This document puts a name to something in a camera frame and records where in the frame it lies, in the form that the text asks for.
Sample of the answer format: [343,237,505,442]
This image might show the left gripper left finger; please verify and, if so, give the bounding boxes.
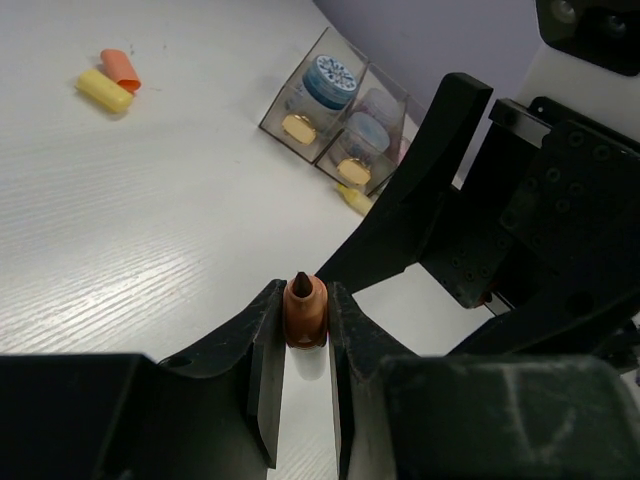
[1,280,285,479]

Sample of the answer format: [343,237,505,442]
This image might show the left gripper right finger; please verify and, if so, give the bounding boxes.
[328,283,639,479]

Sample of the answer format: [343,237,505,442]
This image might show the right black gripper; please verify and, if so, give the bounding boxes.
[316,73,639,370]

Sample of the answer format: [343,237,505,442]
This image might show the yellow highlighter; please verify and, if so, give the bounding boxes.
[335,184,373,217]

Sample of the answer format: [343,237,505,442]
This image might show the clear jar blue contents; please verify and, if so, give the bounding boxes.
[338,112,390,168]

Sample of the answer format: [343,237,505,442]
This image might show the clear jar purple contents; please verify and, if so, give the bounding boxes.
[354,88,404,144]

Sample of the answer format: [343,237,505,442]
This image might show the blue lidded paint jar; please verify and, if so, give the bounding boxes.
[288,54,359,131]

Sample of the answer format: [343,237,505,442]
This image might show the yellow highlighter cap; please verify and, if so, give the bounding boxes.
[75,69,134,114]

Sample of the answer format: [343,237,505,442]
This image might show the orange highlighter cap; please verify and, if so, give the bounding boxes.
[100,49,141,93]

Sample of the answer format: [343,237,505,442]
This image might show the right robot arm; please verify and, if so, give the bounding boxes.
[319,1,639,372]

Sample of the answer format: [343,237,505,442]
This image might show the smoked drawer organizer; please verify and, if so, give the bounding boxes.
[259,27,369,164]
[314,63,426,197]

